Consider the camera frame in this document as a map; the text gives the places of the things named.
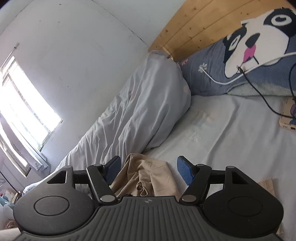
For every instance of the window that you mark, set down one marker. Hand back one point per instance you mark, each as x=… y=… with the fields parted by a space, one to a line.
x=24 y=107

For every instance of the beige Stitch power bank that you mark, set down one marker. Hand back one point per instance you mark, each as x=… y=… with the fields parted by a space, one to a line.
x=288 y=110

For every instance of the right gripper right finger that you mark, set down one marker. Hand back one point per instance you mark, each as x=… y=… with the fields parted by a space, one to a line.
x=200 y=177

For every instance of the tan t-shirt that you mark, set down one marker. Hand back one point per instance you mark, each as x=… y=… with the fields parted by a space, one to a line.
x=144 y=176

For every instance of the light grey rolled duvet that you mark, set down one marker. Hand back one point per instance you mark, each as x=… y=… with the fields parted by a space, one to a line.
x=139 y=118

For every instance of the light grey bed sheet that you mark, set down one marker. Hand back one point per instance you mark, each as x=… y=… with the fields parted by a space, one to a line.
x=239 y=131

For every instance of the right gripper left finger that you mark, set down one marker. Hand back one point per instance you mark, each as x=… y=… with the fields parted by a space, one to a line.
x=88 y=186

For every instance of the wooden bed headboard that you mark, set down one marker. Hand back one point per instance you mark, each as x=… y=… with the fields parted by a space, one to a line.
x=198 y=24

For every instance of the blue dog-print pillow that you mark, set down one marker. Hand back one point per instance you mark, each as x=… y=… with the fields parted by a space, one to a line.
x=256 y=58

